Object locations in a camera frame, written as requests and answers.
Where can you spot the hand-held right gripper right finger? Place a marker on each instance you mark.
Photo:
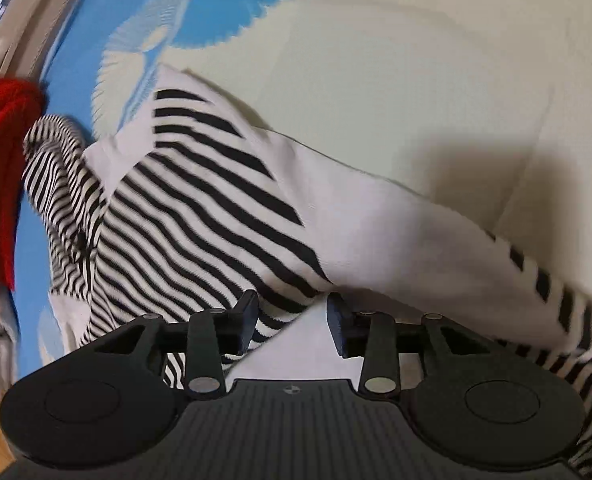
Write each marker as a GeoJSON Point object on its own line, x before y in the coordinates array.
{"type": "Point", "coordinates": [336, 316]}

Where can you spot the blue cream printed bed sheet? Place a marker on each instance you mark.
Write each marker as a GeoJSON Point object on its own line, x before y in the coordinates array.
{"type": "Point", "coordinates": [400, 85]}

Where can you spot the black white striped shirt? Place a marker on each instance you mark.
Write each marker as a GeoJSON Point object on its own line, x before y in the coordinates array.
{"type": "Point", "coordinates": [201, 220]}

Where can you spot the beige bed frame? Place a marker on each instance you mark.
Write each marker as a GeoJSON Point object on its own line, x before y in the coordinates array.
{"type": "Point", "coordinates": [41, 25]}

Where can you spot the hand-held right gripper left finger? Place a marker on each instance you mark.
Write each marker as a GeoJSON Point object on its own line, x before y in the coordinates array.
{"type": "Point", "coordinates": [247, 310]}

